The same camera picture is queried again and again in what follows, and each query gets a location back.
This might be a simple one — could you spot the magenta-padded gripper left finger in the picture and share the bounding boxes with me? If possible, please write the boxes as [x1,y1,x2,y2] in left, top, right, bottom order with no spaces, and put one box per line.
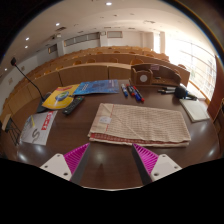
[39,142,92,186]

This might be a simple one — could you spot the red-capped marker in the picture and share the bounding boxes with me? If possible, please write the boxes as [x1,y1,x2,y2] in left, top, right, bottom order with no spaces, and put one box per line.
[125,83,136,98]
[132,85,146,103]

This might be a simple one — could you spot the yellow booklet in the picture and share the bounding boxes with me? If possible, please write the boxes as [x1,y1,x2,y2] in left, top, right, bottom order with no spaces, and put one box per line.
[41,83,81,111]

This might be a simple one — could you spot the large bright window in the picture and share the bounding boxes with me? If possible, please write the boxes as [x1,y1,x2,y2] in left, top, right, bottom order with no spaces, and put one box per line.
[164,33,218,101]

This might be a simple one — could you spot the beige red-trimmed checked towel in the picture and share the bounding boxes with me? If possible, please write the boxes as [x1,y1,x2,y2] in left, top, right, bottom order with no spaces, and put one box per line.
[87,102,192,148]

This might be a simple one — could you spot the white-bodied blue marker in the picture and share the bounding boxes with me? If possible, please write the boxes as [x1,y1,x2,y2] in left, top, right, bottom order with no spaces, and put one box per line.
[120,83,129,98]

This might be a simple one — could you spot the white brochure with red print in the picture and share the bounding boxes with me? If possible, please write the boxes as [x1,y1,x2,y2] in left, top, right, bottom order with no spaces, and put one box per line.
[19,110,58,147]

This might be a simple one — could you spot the wooden lecture hall seat rows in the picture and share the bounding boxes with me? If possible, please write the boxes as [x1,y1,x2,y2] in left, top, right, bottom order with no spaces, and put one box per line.
[0,45,192,126]

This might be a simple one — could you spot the round ceiling lights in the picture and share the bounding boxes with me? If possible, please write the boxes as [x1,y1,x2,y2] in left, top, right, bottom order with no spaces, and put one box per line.
[19,1,113,50]

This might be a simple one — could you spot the wooden desk organizer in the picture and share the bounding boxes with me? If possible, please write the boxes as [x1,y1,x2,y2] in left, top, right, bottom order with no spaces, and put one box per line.
[130,63,183,88]

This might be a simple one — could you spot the black remote control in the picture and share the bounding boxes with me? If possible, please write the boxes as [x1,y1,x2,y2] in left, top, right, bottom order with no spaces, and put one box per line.
[62,95,86,116]

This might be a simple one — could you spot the blue booklet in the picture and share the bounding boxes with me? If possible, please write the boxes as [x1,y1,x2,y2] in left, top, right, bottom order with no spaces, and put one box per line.
[72,79,120,97]

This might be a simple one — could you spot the black gooseneck desk microphone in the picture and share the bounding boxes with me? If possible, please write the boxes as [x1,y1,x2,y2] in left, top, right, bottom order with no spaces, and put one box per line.
[10,57,53,114]

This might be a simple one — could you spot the white notepad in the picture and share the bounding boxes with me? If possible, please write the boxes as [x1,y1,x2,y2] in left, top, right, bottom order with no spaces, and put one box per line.
[179,98,211,123]

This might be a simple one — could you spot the dark metal-framed chair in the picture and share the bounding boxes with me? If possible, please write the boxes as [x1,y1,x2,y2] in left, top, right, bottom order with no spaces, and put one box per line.
[1,113,22,147]

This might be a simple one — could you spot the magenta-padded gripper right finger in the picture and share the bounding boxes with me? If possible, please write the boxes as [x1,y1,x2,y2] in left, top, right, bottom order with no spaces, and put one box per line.
[130,143,183,186]

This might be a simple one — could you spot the black handheld microphone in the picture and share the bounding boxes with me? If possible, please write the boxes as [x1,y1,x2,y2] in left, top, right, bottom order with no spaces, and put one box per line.
[173,85,198,101]

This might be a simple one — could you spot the blue-capped marker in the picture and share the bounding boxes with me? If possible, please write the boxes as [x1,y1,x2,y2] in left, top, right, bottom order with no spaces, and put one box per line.
[129,84,141,102]

